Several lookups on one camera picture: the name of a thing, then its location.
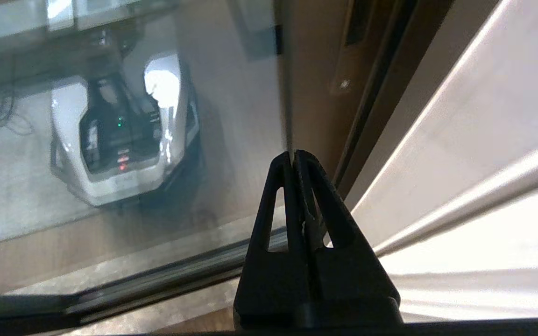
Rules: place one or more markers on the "brown-framed sliding glass door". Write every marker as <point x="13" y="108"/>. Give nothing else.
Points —
<point x="231" y="140"/>

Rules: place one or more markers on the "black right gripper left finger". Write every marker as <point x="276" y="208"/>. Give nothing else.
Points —
<point x="273" y="280"/>

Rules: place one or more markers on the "dark brown door jamb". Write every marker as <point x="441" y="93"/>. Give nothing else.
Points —
<point x="390" y="93"/>

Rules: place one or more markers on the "white curtain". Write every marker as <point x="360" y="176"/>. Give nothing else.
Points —
<point x="484" y="186"/>

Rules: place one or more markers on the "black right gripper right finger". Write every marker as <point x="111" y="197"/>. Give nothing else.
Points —
<point x="348" y="280"/>

